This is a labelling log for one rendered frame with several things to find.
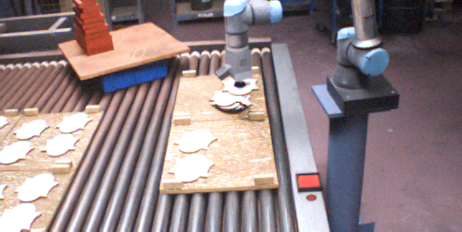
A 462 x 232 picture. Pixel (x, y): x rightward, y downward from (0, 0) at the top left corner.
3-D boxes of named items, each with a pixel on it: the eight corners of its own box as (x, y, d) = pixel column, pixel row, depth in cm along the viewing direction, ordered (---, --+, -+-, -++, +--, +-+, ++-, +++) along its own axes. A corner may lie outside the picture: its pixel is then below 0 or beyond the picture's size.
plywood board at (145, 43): (151, 25, 264) (150, 21, 263) (190, 52, 224) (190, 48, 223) (58, 47, 243) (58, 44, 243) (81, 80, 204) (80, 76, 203)
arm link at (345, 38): (357, 52, 208) (358, 21, 202) (373, 63, 197) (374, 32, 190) (332, 56, 206) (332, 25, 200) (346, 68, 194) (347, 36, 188)
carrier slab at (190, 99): (261, 75, 221) (261, 72, 221) (267, 120, 185) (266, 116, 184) (181, 79, 222) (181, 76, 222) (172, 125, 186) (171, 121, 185)
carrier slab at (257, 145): (267, 121, 184) (267, 117, 184) (278, 188, 148) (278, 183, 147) (172, 126, 185) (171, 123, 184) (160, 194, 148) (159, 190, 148)
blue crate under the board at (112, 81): (146, 56, 251) (143, 37, 247) (169, 76, 226) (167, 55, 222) (87, 72, 239) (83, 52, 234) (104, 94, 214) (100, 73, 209)
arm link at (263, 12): (272, -6, 174) (242, -3, 172) (284, 2, 165) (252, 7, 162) (272, 15, 178) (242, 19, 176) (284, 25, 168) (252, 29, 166)
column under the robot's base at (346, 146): (362, 220, 267) (374, 73, 228) (387, 268, 233) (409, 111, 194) (294, 230, 264) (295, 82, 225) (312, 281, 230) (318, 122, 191)
